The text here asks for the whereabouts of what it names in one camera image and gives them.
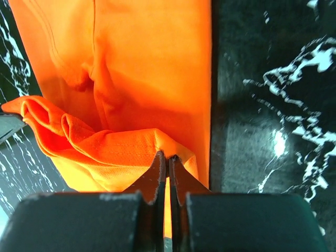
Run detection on orange t shirt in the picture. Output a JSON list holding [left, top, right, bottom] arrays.
[[1, 0, 213, 238]]

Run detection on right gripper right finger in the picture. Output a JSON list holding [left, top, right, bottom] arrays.
[[169, 156, 328, 251]]

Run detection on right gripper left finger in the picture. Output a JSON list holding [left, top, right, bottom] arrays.
[[1, 151, 166, 251]]

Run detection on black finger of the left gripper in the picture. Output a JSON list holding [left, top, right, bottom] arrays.
[[0, 112, 26, 144]]

